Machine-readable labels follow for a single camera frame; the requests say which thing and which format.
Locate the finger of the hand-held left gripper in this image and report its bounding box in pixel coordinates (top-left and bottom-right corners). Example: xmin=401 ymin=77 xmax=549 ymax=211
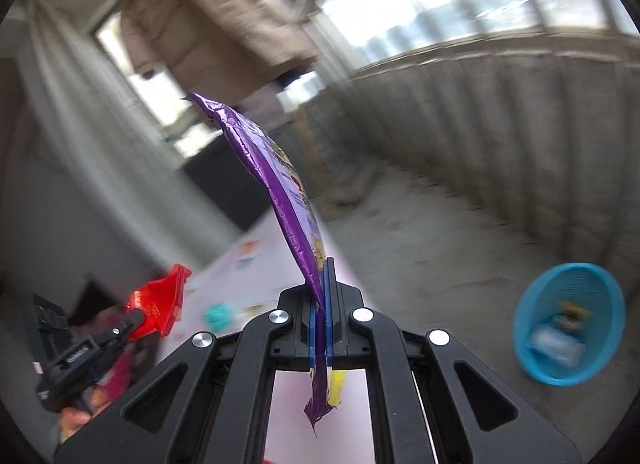
xmin=101 ymin=308 xmax=147 ymax=346

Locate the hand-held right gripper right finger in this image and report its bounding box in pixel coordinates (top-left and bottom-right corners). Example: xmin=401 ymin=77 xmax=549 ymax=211
xmin=325 ymin=258 xmax=584 ymax=464

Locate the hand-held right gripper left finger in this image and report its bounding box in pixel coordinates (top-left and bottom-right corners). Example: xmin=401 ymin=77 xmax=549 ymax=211
xmin=54 ymin=284 xmax=324 ymax=464

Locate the red snack bag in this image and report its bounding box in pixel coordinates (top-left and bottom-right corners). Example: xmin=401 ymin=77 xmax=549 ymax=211
xmin=125 ymin=264 xmax=193 ymax=340

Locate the purple snack bag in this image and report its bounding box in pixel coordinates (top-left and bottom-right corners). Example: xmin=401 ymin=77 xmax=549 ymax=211
xmin=180 ymin=93 xmax=347 ymax=437

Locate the blue plastic basket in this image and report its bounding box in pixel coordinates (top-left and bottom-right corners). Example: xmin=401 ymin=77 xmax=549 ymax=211
xmin=514 ymin=261 xmax=626 ymax=386

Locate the person's left hand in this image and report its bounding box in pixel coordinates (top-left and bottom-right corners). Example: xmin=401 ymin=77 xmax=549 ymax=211
xmin=57 ymin=385 xmax=112 ymax=444

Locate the dark bed headboard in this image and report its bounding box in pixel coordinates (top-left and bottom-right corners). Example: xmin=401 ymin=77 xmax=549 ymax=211
xmin=70 ymin=274 xmax=131 ymax=325

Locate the teal crumpled wrapper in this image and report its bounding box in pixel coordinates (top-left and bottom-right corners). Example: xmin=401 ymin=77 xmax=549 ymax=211
xmin=201 ymin=303 xmax=236 ymax=331

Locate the dark cabinet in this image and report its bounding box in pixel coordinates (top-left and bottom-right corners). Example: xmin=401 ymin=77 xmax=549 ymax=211
xmin=182 ymin=134 xmax=276 ymax=232

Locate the white curtain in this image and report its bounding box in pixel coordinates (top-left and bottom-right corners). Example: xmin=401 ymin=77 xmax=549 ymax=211
xmin=25 ymin=0 xmax=241 ymax=255

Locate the brown and yellow wrapper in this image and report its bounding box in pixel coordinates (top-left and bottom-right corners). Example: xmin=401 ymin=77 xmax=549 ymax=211
xmin=552 ymin=300 xmax=592 ymax=332

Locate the beige hanging coat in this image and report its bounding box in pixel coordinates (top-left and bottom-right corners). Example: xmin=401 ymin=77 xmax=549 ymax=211
xmin=119 ymin=0 xmax=321 ymax=95

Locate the yellow broom handle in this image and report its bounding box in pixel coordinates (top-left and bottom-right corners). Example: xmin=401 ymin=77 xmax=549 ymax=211
xmin=297 ymin=104 xmax=336 ymax=217

